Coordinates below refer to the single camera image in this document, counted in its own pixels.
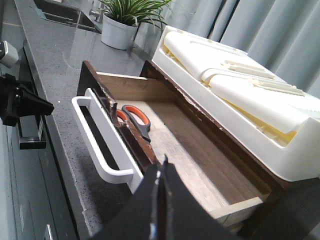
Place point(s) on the grey orange scissors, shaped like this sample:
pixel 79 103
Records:
pixel 137 117

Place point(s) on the grey curtain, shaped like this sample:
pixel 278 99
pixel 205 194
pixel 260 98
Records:
pixel 282 35

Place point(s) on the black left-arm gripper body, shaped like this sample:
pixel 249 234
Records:
pixel 11 100

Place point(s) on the white drawer handle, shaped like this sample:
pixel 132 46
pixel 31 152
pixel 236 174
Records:
pixel 128 171

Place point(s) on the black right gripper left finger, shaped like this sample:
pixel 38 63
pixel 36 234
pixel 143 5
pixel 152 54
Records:
pixel 134 221

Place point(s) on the green spider plant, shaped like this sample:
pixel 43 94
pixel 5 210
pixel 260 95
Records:
pixel 134 12

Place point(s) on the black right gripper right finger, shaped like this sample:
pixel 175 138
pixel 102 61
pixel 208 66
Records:
pixel 178 214

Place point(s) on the white plant pot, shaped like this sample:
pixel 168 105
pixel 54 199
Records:
pixel 115 34

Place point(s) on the white plastic tray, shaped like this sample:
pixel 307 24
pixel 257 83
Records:
pixel 276 121

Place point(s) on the dark wooden drawer cabinet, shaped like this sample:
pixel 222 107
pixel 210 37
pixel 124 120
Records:
pixel 250 189

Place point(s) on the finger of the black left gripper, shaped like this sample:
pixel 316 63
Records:
pixel 29 104

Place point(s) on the wooden drawer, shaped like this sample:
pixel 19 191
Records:
pixel 114 91

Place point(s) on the kitchen sink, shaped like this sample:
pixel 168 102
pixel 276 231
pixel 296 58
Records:
pixel 66 15

